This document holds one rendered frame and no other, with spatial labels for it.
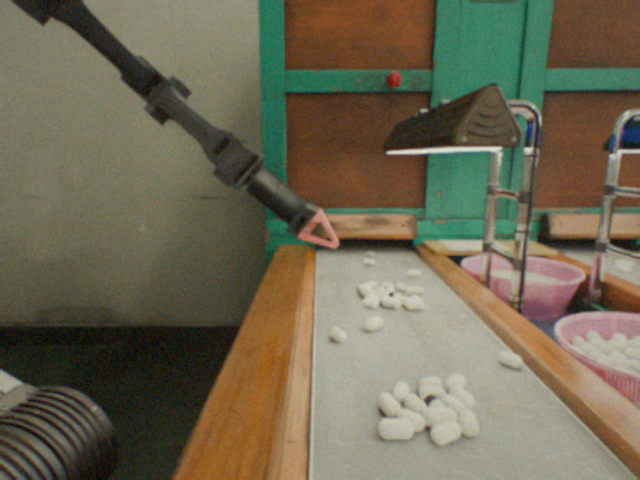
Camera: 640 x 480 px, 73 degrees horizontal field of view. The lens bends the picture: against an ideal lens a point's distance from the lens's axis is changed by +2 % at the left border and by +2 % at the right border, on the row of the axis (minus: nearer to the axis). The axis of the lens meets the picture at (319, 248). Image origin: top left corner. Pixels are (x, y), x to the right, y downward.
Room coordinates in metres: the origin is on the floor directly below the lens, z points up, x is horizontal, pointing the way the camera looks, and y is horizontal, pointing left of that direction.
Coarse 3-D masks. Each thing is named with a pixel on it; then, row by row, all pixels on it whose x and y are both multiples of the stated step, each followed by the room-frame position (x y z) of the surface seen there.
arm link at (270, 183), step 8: (264, 168) 0.82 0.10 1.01; (256, 176) 0.81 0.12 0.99; (264, 176) 0.81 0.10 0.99; (272, 176) 0.82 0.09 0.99; (248, 184) 0.81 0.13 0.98; (256, 184) 0.80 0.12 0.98; (264, 184) 0.80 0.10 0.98; (272, 184) 0.81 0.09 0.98; (280, 184) 0.81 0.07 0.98; (248, 192) 0.82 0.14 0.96; (256, 192) 0.81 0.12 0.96; (264, 192) 0.80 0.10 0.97; (272, 192) 0.80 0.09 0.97; (264, 200) 0.81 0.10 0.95
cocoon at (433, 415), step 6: (426, 408) 0.43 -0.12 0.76; (432, 408) 0.43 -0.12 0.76; (438, 408) 0.43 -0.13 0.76; (444, 408) 0.43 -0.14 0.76; (426, 414) 0.42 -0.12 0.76; (432, 414) 0.42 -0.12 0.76; (438, 414) 0.42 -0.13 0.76; (444, 414) 0.42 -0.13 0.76; (450, 414) 0.42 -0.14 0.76; (426, 420) 0.42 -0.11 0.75; (432, 420) 0.42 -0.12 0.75; (438, 420) 0.41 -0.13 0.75; (444, 420) 0.41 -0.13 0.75; (456, 420) 0.42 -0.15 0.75; (432, 426) 0.42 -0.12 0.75
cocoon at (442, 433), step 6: (450, 420) 0.41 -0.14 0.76; (438, 426) 0.40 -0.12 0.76; (444, 426) 0.40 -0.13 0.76; (450, 426) 0.40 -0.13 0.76; (456, 426) 0.40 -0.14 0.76; (432, 432) 0.39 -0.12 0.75; (438, 432) 0.39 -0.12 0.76; (444, 432) 0.39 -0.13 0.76; (450, 432) 0.39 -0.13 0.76; (456, 432) 0.39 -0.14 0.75; (432, 438) 0.39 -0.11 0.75; (438, 438) 0.39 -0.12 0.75; (444, 438) 0.39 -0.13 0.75; (450, 438) 0.39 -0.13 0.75; (456, 438) 0.39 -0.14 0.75; (438, 444) 0.39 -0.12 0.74; (444, 444) 0.39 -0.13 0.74
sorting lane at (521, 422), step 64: (320, 256) 1.24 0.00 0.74; (384, 256) 1.24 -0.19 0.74; (320, 320) 0.73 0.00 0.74; (384, 320) 0.74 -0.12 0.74; (448, 320) 0.74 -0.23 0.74; (320, 384) 0.51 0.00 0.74; (384, 384) 0.51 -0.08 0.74; (512, 384) 0.51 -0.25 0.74; (320, 448) 0.39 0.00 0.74; (384, 448) 0.39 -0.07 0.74; (448, 448) 0.39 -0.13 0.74; (512, 448) 0.39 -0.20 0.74; (576, 448) 0.39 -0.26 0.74
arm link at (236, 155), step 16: (176, 80) 1.08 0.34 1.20; (160, 96) 1.06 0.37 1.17; (176, 96) 1.03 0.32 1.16; (160, 112) 1.06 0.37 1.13; (176, 112) 0.98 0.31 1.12; (192, 112) 0.95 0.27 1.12; (192, 128) 0.92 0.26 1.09; (208, 128) 0.89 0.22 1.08; (224, 128) 0.87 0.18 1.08; (208, 144) 0.86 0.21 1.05; (224, 144) 0.85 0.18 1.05; (240, 144) 0.81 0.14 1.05; (224, 160) 0.81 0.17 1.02; (240, 160) 0.81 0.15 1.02; (240, 176) 0.82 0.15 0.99
